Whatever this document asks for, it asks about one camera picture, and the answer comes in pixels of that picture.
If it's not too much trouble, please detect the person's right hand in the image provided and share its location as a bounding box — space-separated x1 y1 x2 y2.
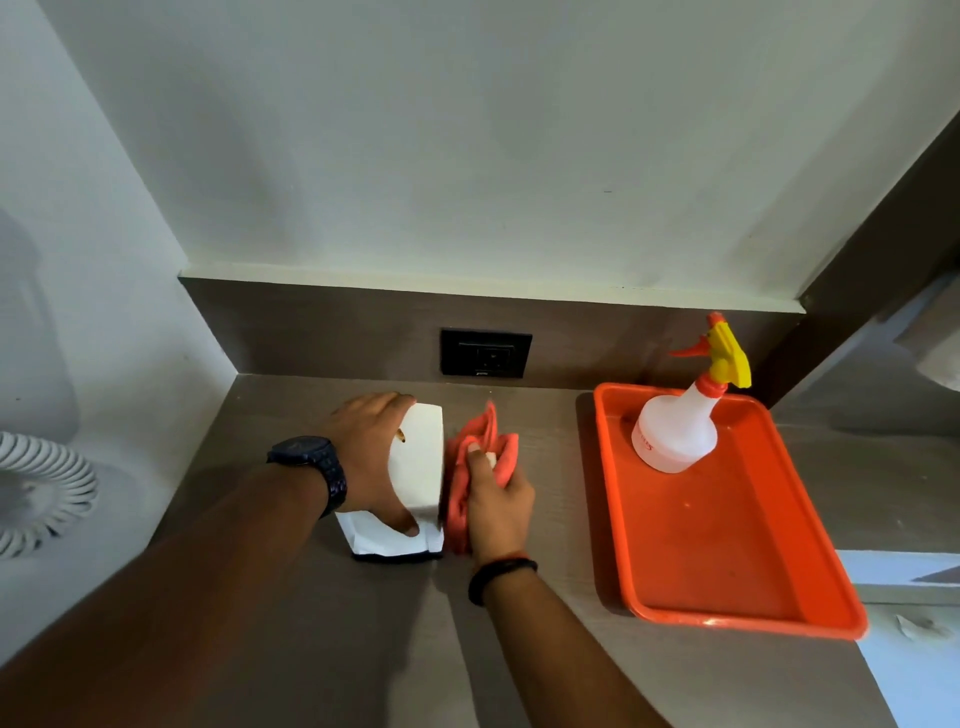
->
464 442 536 568

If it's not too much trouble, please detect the person's left hand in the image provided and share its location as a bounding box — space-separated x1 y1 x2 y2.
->
318 391 421 538

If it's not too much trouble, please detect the white tissue box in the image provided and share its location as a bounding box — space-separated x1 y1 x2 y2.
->
334 403 446 564

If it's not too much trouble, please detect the pink cleaning cloth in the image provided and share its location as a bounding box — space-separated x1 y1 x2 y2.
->
445 401 520 556

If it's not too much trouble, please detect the person's right forearm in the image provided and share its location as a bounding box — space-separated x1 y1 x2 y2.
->
483 566 673 728

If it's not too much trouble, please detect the person's left forearm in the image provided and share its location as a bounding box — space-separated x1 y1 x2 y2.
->
0 464 331 728

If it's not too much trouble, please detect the black wristband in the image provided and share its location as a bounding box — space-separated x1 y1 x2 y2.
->
467 556 539 608

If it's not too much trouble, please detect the black wristwatch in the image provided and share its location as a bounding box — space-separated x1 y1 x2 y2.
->
266 435 349 520

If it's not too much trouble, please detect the white spray bottle yellow nozzle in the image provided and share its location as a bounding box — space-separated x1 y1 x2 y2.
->
631 311 753 475

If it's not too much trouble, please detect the orange plastic tray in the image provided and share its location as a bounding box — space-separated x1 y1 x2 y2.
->
593 382 870 643

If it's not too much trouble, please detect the white paper scrap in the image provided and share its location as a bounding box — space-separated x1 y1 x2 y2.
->
896 614 950 643

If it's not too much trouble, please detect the white hanging towel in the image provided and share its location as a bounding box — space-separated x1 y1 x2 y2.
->
894 271 960 393

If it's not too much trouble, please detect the black wall socket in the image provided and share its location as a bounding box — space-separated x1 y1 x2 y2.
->
439 327 534 380

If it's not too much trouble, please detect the white coiled cable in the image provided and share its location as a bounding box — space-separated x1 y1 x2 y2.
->
0 431 100 561

